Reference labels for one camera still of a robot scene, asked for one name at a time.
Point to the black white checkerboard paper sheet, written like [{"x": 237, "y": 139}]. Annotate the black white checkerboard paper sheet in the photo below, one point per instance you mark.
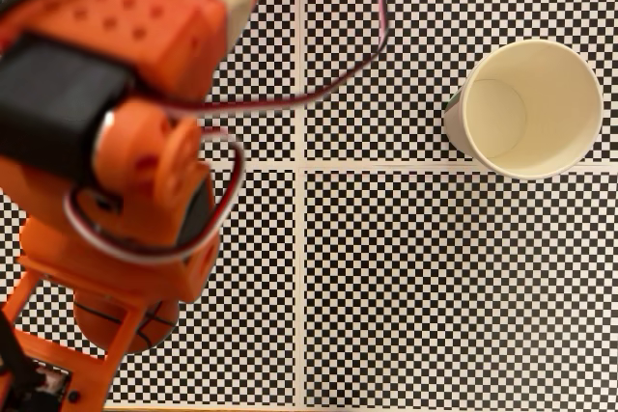
[
  {"x": 256, "y": 310},
  {"x": 410, "y": 21},
  {"x": 270, "y": 55},
  {"x": 434, "y": 286}
]

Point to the white paper cup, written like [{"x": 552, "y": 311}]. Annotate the white paper cup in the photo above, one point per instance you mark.
[{"x": 545, "y": 108}]

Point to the small orange basketball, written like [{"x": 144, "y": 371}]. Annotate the small orange basketball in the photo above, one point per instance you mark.
[{"x": 96, "y": 325}]

